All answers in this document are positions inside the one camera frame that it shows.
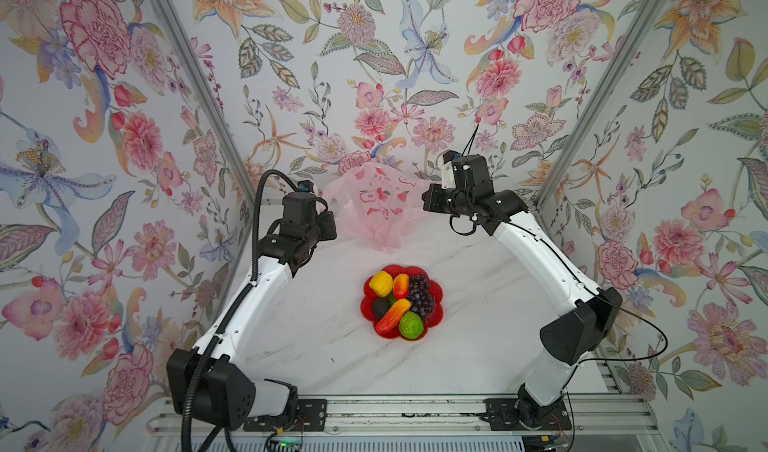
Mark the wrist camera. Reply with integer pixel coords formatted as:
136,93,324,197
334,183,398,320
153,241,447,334
297,180,315,194
440,150,460,189

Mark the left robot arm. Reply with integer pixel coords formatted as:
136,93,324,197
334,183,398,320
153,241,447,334
166,191,337,440

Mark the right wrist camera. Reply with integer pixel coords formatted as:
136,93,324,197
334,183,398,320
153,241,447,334
440,150,460,189

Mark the yellow lemon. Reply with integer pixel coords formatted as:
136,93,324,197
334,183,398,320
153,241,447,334
368,271,394,298

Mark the small orange red mango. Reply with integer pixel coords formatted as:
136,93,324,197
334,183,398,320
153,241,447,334
392,273,410,301

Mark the pink plastic bag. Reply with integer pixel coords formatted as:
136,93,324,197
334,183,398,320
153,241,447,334
322,162,429,253

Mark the green lime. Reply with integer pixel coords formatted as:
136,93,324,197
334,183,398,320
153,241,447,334
399,312,424,341

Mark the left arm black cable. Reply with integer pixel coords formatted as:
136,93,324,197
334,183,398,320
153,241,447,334
179,169,331,452

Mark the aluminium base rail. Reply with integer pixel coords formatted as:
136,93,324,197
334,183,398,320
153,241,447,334
146,393,661,438

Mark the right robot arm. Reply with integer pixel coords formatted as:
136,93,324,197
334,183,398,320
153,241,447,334
422,151,622,428

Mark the dark avocado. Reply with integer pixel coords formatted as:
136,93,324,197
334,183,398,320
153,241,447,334
371,298,391,321

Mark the dark purple grape bunch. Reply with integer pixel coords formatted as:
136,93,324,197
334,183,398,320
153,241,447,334
407,274,436,322

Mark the large orange red mango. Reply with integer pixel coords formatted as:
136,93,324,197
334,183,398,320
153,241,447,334
374,299,411,334

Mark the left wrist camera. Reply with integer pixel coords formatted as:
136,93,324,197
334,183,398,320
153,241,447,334
297,180,315,194

